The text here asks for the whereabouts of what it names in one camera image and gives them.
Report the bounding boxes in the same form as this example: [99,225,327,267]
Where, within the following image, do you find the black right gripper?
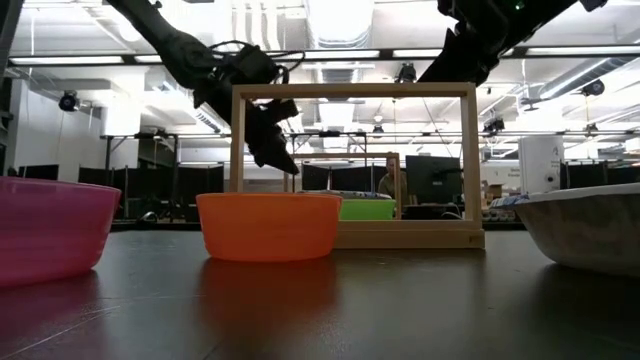
[418,0,526,87]

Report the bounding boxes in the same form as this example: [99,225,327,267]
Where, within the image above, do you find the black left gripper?
[193,42,301,176]

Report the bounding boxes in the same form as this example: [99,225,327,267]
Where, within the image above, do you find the large wooden shelf frame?
[229,81,487,250]

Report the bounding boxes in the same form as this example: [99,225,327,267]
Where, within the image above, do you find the orange plastic bowl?
[195,191,344,263]

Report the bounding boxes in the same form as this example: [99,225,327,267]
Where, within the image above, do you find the green plastic bowl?
[338,198,398,222]

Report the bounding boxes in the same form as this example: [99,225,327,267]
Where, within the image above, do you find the large white patterned paper bowl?
[489,181,640,278]

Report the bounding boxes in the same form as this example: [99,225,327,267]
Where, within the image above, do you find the black computer monitor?
[404,154,464,205]

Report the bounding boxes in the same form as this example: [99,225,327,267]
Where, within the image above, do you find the person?
[376,156,409,206]

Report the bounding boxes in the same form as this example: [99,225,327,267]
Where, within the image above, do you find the black partition panels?
[17,162,226,224]
[559,158,640,190]

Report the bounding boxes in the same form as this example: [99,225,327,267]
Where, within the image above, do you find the cardboard box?
[483,180,507,200]

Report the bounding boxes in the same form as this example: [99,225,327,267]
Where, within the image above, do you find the pink plastic bowl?
[0,175,123,288]

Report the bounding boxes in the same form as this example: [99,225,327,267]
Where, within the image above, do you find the black ceiling camera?
[58,89,79,112]
[581,78,607,97]
[397,61,419,84]

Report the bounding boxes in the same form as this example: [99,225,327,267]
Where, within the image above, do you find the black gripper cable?
[208,39,307,85]

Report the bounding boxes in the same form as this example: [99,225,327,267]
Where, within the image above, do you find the black overhead frame beam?
[0,45,640,66]

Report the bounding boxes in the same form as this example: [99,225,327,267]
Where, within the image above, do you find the white pillar with camera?
[517,134,566,196]

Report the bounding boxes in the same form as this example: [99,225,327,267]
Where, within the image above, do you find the small wooden shelf frame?
[283,151,403,222]

